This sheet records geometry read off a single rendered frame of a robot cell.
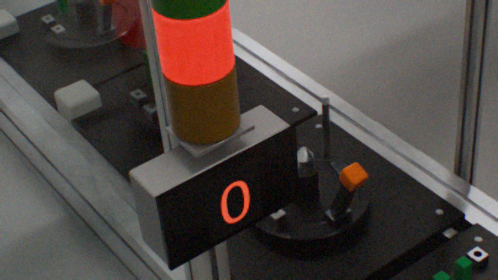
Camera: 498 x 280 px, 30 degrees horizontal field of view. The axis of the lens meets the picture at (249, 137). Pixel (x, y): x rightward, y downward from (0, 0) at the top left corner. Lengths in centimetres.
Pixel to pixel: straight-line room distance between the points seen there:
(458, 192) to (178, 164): 47
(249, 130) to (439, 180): 45
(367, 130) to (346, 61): 32
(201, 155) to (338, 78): 77
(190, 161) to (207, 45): 10
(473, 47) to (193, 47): 47
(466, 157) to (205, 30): 55
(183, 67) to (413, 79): 82
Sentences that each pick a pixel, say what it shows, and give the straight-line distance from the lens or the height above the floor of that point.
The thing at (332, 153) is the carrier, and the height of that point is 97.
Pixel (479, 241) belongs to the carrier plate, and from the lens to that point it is 100.
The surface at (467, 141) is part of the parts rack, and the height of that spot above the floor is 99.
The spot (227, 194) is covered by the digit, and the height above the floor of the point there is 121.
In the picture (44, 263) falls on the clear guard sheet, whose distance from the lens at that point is 71.
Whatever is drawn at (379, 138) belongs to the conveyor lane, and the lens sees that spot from 114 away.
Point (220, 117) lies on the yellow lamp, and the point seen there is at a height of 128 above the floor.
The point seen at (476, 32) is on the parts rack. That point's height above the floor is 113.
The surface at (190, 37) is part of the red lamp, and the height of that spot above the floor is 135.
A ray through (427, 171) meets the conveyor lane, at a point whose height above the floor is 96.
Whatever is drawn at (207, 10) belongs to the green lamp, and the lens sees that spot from 60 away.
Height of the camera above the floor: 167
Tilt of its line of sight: 38 degrees down
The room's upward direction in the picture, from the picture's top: 5 degrees counter-clockwise
